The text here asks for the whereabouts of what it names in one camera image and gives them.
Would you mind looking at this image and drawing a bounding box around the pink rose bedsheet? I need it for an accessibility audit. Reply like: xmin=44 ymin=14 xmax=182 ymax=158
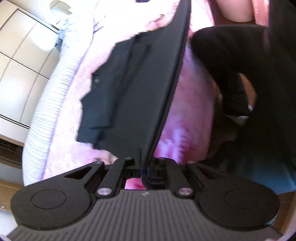
xmin=41 ymin=0 xmax=232 ymax=189

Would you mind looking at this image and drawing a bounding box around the black sweater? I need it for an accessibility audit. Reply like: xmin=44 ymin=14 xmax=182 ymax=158
xmin=77 ymin=1 xmax=295 ymax=193

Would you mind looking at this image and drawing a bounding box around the white striped quilt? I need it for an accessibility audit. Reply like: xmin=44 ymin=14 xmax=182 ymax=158
xmin=22 ymin=1 xmax=113 ymax=185

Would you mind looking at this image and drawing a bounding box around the white wardrobe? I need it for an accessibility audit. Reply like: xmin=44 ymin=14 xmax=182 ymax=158
xmin=1 ymin=1 xmax=59 ymax=146

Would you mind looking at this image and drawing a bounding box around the white round mirror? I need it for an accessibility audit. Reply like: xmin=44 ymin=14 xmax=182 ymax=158
xmin=50 ymin=1 xmax=72 ymax=17

